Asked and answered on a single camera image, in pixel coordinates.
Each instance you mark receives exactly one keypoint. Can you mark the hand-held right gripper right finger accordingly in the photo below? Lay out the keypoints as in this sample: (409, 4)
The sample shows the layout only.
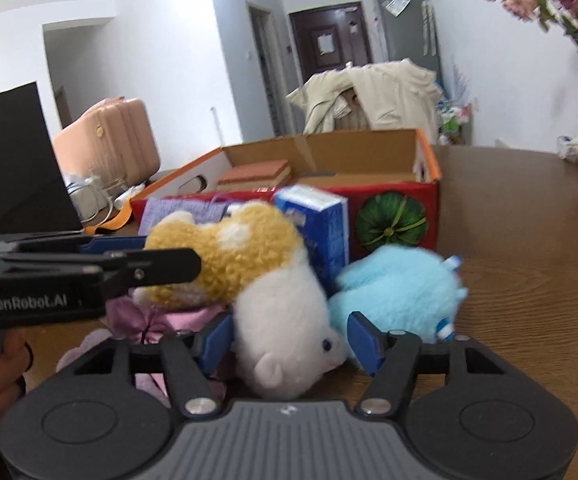
(364, 342)

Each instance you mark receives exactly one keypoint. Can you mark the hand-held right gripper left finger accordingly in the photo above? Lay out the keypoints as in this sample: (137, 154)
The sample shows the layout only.
(216, 342)

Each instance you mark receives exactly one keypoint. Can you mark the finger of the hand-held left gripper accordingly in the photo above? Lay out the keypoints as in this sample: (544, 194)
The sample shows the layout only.
(159, 266)
(114, 245)

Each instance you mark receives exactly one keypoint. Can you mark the mauve cloth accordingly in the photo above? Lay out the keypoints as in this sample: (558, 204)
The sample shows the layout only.
(136, 317)

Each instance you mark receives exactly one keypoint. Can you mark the lilac knitted cloth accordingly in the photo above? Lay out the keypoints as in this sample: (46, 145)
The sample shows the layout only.
(179, 210)

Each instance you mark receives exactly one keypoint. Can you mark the light blue plush toy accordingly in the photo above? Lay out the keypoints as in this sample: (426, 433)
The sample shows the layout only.
(394, 290)

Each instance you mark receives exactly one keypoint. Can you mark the yellow and white plush toy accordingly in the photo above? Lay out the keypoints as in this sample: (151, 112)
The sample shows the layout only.
(279, 310)

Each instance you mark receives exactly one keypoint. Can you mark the red cardboard box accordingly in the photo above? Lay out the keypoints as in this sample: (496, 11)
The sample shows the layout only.
(431, 210)

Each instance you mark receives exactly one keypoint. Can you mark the clear drinking glass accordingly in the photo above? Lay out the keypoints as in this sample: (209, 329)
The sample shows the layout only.
(114, 187)

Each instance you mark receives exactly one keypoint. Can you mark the pink suitcase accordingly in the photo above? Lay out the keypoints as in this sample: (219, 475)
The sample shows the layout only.
(114, 140)

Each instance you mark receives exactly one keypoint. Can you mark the blue tissue pack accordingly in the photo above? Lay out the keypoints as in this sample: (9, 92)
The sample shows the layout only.
(319, 230)

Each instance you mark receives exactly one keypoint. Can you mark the black paper bag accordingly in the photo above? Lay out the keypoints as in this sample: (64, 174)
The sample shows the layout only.
(14, 170)

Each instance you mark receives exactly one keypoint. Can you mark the brown book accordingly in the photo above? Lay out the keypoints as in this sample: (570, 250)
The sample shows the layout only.
(254, 175)

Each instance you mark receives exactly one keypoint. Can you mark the grey side door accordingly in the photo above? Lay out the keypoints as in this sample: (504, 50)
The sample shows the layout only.
(266, 70)

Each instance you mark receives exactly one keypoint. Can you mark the wooden chair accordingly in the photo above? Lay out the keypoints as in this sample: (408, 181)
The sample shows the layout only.
(355, 107)

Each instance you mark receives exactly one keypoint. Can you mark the lilac wrapped bouquet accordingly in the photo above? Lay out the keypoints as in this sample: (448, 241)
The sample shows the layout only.
(456, 117)

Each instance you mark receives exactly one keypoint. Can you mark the beige coat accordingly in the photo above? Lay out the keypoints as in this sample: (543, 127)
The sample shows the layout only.
(394, 95)

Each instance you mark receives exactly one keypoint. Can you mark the small white bottle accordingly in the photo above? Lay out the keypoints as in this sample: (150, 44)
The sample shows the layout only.
(571, 147)

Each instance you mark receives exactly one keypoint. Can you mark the dark brown entrance door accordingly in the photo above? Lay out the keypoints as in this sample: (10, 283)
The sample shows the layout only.
(334, 25)

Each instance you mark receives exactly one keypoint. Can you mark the grey refrigerator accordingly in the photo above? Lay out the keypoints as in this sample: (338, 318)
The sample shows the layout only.
(409, 35)

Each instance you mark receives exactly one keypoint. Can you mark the folded pale umbrella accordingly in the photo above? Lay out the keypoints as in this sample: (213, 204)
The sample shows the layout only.
(426, 20)

